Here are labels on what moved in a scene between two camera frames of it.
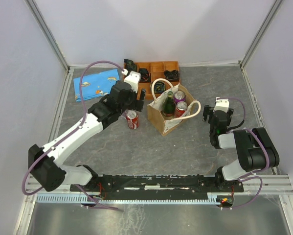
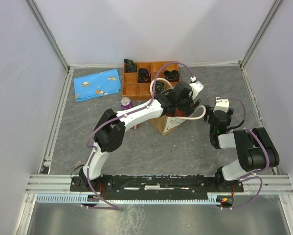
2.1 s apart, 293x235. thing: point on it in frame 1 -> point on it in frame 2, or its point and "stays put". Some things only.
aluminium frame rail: (272, 184) stays put
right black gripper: (207, 110) stays put
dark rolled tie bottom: (159, 87) stays put
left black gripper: (138, 105) -> (188, 109)
